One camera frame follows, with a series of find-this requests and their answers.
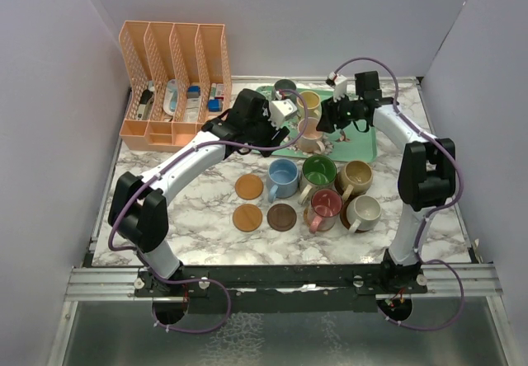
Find blue tape dispenser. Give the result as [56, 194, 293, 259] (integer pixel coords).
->
[207, 98, 224, 113]

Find dark walnut coaster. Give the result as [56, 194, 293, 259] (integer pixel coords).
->
[266, 203, 297, 232]

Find white blue pack in organizer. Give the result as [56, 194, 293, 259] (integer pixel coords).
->
[163, 79, 178, 115]

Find black white tool in organizer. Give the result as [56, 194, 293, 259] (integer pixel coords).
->
[136, 80, 156, 120]

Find light wood coaster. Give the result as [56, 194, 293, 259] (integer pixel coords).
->
[234, 174, 264, 200]
[233, 204, 262, 232]

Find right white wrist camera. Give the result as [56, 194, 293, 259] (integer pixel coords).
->
[326, 72, 348, 102]

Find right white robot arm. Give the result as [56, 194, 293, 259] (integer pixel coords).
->
[317, 71, 456, 293]

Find yellow mug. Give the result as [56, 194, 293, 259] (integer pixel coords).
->
[297, 90, 321, 119]

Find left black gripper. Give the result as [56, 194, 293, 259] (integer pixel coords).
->
[245, 105, 290, 157]

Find black mounting rail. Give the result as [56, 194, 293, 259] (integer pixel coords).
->
[134, 262, 427, 313]

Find tan beige mug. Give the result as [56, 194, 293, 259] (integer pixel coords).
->
[337, 161, 374, 201]

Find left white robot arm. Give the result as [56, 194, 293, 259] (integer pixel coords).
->
[108, 88, 297, 296]

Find blue mug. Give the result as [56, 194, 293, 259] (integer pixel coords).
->
[266, 158, 299, 204]

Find peach plastic file organizer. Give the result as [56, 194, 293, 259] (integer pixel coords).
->
[119, 21, 232, 152]

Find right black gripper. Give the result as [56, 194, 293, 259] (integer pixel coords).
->
[316, 91, 363, 134]

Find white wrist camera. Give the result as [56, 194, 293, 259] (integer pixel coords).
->
[326, 72, 348, 102]
[268, 99, 298, 129]

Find white speckled mug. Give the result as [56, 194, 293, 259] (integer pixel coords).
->
[346, 195, 382, 233]

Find green mug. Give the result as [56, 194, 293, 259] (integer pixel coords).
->
[298, 155, 337, 205]

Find blue eraser box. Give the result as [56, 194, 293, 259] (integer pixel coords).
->
[186, 85, 201, 99]

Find aluminium frame rail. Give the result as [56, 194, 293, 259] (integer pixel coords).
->
[65, 263, 503, 302]

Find light pink mug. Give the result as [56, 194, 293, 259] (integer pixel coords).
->
[297, 117, 326, 154]

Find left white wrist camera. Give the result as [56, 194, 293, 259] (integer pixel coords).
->
[268, 99, 298, 129]

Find woven rattan coaster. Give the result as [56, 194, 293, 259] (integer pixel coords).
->
[303, 205, 312, 227]

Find dark grey mug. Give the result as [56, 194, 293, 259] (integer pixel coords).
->
[271, 78, 296, 101]

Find red floral mug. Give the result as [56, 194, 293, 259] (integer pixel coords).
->
[307, 189, 343, 233]

